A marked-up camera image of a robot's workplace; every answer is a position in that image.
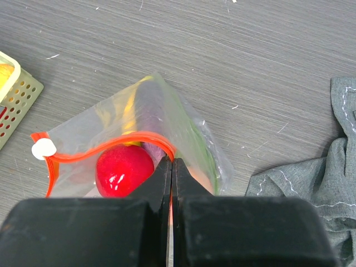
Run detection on red toy apple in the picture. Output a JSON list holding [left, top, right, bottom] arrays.
[[95, 145, 155, 197]]

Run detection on green plastic basket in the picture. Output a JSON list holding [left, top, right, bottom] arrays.
[[1, 52, 44, 147]]

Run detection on orange toy peach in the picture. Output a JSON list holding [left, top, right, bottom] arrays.
[[188, 166, 214, 194]]

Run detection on green toy leaves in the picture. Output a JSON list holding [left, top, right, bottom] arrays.
[[174, 95, 226, 195]]

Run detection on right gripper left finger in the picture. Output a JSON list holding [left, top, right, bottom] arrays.
[[1, 158, 172, 266]]

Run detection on yellow orange toy fruit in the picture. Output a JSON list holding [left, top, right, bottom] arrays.
[[0, 63, 14, 91]]

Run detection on grey folded cloth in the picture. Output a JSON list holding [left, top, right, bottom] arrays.
[[245, 77, 355, 266]]

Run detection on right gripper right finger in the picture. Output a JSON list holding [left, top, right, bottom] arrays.
[[171, 159, 338, 266]]

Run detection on clear orange zip bag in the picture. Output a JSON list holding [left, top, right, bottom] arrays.
[[32, 73, 234, 197]]

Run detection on yellow toy banana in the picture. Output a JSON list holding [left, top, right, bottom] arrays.
[[94, 76, 152, 148]]

